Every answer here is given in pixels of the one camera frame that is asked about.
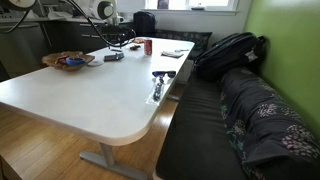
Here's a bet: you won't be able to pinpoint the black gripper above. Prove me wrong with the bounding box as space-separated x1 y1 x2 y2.
99 25 137 48

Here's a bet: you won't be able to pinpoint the grey desk calculator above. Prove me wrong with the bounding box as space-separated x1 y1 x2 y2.
102 51 126 63

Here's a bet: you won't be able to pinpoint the orange snack packet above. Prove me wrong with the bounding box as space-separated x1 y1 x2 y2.
131 37 147 45

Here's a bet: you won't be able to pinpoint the dark blue bag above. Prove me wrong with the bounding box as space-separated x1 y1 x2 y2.
132 10 157 38

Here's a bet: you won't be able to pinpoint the red soda can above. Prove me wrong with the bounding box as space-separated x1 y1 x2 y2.
143 38 154 56

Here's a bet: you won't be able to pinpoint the white round disc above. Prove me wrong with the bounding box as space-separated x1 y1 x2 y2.
86 58 105 68

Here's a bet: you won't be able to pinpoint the blue tape roll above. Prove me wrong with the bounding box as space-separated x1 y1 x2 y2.
65 56 87 67

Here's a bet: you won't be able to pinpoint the black sunglasses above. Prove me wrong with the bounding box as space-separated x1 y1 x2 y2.
151 69 177 80

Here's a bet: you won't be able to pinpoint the brown wooden burl bowl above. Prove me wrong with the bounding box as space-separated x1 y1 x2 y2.
41 50 96 73

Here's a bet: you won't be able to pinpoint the clear bag with dark items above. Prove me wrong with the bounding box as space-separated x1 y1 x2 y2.
145 75 169 106

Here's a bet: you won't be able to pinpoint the dark floral back cushion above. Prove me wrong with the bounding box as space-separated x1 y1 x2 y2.
218 66 320 180
154 28 214 62

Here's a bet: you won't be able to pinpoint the white framed window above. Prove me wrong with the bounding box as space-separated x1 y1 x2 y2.
142 0 240 16

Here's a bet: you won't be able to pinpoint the dark kitchen cabinet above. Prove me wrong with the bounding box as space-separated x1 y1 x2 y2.
0 14 135 80

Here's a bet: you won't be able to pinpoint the black backpack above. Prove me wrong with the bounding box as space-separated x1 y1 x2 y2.
194 31 268 82

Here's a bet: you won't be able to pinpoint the grey metal table leg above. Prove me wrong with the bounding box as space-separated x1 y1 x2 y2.
78 142 149 180

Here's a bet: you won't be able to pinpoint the black bench seat cushion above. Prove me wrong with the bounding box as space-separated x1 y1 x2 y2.
155 70 249 180

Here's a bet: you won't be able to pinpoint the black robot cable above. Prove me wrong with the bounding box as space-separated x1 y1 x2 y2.
65 0 137 48

